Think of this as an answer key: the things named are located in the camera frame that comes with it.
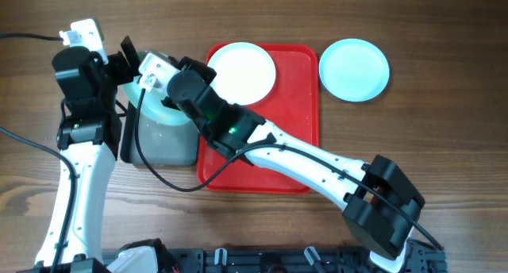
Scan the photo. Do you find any grey metal wash tray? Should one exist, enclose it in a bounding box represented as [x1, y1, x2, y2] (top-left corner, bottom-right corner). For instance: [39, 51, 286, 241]
[120, 103, 198, 166]

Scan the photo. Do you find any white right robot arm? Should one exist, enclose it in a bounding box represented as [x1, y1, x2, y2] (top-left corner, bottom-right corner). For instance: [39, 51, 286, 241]
[155, 58, 425, 272]

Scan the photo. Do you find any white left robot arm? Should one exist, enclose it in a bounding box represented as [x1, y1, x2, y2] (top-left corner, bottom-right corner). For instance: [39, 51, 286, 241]
[34, 37, 140, 272]

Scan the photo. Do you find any light blue plate front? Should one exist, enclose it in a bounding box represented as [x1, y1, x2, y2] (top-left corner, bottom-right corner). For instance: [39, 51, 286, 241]
[122, 52, 190, 126]

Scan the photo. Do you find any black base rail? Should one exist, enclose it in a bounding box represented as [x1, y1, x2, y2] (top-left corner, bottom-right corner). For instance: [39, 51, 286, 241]
[166, 239, 448, 273]

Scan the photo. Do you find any white round plate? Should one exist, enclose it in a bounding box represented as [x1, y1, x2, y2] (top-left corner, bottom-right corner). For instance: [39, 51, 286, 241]
[207, 42, 276, 106]

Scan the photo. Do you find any red plastic serving tray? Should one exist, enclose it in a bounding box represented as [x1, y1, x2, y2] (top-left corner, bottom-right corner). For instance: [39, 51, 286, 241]
[206, 44, 319, 194]

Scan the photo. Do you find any light blue plate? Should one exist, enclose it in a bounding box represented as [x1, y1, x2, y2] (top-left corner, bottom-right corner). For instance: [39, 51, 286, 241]
[318, 38, 391, 102]
[122, 52, 190, 126]

